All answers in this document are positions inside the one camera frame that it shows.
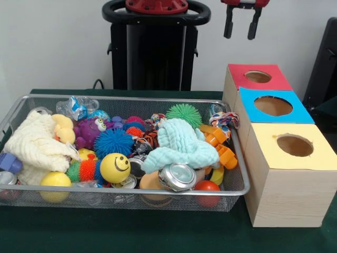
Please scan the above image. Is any yellow smiley face ball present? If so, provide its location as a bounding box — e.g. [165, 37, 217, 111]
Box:
[99, 152, 132, 184]

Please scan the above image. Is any plain yellow ball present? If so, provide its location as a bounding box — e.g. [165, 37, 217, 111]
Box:
[39, 171, 72, 203]

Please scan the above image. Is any crushed silver can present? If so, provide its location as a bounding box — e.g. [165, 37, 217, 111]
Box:
[157, 163, 197, 192]

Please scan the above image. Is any red ball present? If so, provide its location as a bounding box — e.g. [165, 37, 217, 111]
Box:
[194, 180, 221, 208]

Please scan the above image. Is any wooden box with three holes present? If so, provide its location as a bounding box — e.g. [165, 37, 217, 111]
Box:
[222, 63, 337, 228]

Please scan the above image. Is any green spiky rubber ball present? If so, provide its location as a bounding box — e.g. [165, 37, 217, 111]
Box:
[165, 103, 203, 132]

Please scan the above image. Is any colourful dotted cloth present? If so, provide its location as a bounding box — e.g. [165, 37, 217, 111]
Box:
[209, 111, 241, 140]

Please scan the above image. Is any orange plastic toy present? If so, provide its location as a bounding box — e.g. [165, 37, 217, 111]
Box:
[199, 124, 239, 170]

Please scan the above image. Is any blue spiky rubber ball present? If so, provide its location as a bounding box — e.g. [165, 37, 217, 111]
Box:
[93, 128, 135, 160]

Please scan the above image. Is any dark green table cloth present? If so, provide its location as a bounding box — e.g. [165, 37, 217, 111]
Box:
[313, 96, 337, 114]
[0, 89, 337, 253]

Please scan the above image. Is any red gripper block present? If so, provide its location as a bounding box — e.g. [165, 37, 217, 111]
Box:
[220, 0, 264, 41]

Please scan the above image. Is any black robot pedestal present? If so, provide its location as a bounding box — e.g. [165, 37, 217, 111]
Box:
[102, 0, 211, 92]

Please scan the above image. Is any light blue muslin cloth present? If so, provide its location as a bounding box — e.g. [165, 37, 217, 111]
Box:
[141, 118, 221, 174]

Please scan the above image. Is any shallow wire mesh bin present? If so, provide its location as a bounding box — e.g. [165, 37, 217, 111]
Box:
[0, 94, 251, 213]

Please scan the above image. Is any purple monster toy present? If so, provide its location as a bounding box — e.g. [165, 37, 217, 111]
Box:
[73, 117, 124, 151]

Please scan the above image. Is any cream muslin cloth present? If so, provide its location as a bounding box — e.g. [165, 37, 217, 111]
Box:
[3, 109, 80, 186]

